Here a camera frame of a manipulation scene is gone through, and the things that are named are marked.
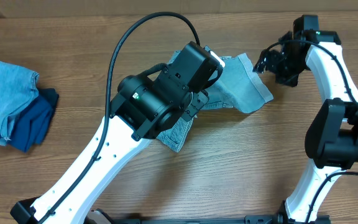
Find light blue denim shorts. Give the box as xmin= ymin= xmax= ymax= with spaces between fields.
xmin=157 ymin=53 xmax=273 ymax=152

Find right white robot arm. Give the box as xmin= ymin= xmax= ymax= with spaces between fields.
xmin=244 ymin=15 xmax=358 ymax=223

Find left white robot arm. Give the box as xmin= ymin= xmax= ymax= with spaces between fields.
xmin=11 ymin=42 xmax=225 ymax=223

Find folded dark blue garment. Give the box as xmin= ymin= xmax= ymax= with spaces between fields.
xmin=7 ymin=88 xmax=59 ymax=152

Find folded light blue jeans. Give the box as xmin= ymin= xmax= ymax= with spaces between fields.
xmin=0 ymin=61 xmax=39 ymax=146

